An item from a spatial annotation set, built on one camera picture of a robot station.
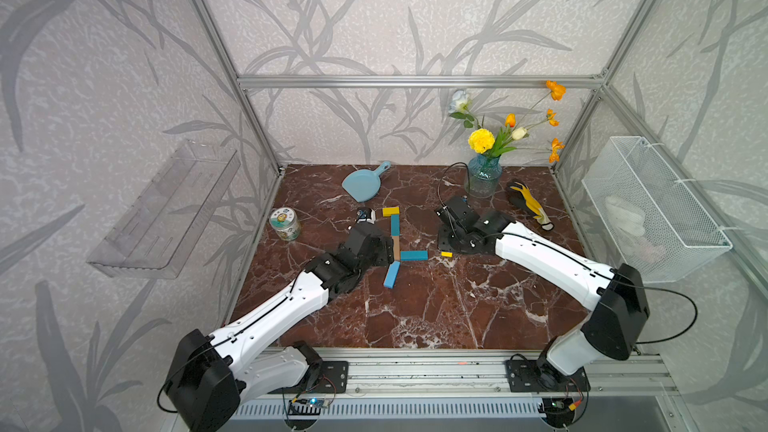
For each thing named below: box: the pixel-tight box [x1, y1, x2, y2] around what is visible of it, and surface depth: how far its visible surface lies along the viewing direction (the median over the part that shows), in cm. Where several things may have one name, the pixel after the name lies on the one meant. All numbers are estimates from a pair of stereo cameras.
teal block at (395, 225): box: [391, 214, 401, 236], surface depth 104 cm
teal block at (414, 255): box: [400, 250, 429, 261], surface depth 96 cm
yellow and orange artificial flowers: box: [448, 81, 566, 164], surface depth 95 cm
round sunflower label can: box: [269, 207, 301, 241], surface depth 98 cm
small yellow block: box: [382, 207, 400, 217], surface depth 110 cm
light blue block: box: [383, 260, 401, 289], surface depth 93 cm
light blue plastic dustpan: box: [342, 161, 391, 203], surface depth 118 cm
